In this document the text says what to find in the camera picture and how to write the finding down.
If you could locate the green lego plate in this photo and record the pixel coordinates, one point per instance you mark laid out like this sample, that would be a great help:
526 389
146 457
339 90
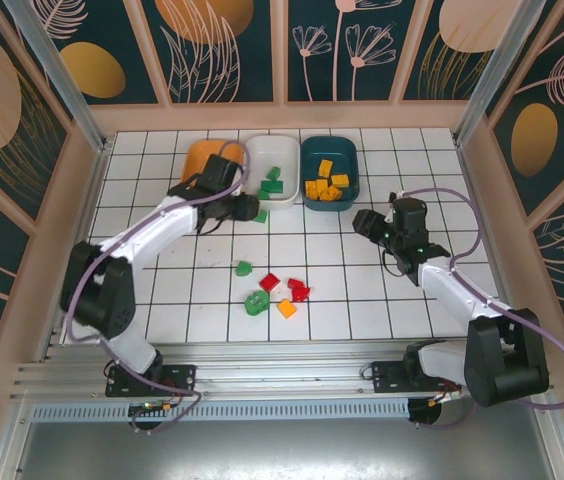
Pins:
273 186

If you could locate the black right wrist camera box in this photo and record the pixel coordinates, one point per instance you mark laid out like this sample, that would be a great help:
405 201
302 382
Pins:
409 215

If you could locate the orange-yellow long lego brick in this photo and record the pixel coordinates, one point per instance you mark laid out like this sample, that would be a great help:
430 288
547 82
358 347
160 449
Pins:
311 189

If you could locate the green lego brick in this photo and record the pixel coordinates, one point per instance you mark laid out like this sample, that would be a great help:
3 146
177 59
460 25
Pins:
261 216
263 194

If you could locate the white plastic container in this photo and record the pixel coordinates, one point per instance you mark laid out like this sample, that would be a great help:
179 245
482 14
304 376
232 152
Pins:
274 150

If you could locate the teal plastic container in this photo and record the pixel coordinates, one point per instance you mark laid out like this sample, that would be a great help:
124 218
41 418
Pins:
329 147

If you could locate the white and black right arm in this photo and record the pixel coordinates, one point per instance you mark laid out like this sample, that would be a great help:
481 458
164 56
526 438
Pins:
452 290

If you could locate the yellow lego brick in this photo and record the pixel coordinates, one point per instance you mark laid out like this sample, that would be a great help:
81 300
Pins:
323 185
325 168
331 194
340 181

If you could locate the aluminium frame post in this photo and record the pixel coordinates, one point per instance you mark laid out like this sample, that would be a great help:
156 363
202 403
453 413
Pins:
487 75
62 80

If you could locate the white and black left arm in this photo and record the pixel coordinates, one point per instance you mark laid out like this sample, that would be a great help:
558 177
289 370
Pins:
172 220

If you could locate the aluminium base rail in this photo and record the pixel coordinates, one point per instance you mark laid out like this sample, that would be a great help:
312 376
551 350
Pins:
287 370

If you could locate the green lego with face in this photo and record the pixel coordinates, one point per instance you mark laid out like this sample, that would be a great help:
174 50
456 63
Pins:
255 305

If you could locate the red lego brick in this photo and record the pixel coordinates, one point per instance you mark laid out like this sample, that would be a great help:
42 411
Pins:
295 283
269 282
301 294

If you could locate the orange plastic container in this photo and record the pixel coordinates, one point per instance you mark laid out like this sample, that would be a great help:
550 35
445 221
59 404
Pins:
197 157

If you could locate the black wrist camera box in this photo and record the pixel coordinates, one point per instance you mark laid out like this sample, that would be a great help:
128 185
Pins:
409 215
223 172

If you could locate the orange-yellow small lego brick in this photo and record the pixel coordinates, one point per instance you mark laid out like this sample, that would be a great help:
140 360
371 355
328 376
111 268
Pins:
288 308

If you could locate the green half-round lego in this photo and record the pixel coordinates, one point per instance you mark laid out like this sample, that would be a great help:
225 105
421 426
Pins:
243 269

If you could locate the small green sloped lego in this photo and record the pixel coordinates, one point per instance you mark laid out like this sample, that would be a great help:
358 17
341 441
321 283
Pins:
274 173

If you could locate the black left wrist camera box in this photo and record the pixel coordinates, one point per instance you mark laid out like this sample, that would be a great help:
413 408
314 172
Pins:
223 172

